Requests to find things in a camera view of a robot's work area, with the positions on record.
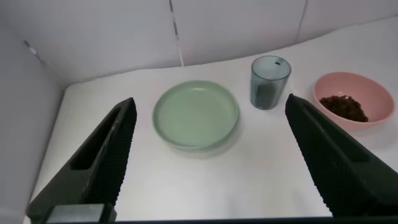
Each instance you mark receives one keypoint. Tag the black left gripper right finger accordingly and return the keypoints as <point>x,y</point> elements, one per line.
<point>342,171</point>

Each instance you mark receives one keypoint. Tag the pale green round plate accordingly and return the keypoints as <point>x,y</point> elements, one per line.
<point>196,115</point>

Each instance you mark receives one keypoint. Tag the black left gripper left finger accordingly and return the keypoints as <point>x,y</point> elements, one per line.
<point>102,155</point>

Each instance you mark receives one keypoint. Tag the dark brown granular solid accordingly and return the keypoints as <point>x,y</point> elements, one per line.
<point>345,107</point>

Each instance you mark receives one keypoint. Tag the pink bowl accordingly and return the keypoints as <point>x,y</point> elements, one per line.
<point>367,87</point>

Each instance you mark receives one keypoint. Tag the transparent blue ribbed cup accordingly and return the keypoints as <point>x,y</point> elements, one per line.
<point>269,87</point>

